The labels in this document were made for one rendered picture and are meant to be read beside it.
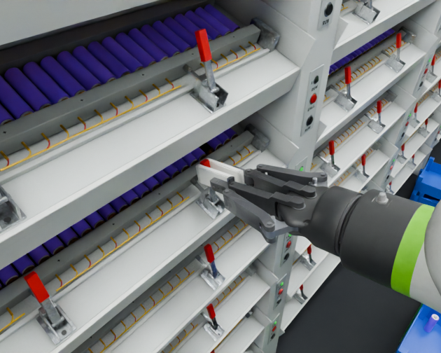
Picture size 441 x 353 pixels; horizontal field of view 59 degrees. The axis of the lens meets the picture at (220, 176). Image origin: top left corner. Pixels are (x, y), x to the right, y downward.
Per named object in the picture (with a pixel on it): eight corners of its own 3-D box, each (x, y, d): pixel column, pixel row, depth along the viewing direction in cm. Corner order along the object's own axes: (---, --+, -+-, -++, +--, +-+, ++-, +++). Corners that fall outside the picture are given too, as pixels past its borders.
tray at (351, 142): (397, 120, 126) (425, 88, 116) (294, 221, 92) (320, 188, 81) (348, 83, 132) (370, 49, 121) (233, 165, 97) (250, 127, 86)
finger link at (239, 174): (240, 172, 53) (243, 169, 53) (204, 159, 57) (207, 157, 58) (242, 190, 54) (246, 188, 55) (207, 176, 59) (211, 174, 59)
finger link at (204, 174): (238, 194, 54) (234, 197, 53) (201, 180, 58) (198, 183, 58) (235, 176, 52) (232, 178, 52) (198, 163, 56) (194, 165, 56)
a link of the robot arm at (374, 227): (434, 180, 39) (397, 232, 34) (418, 264, 45) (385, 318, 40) (375, 164, 43) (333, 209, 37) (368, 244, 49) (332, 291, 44)
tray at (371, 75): (416, 65, 114) (449, 24, 104) (305, 157, 80) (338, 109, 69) (361, 27, 120) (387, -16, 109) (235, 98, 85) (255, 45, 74)
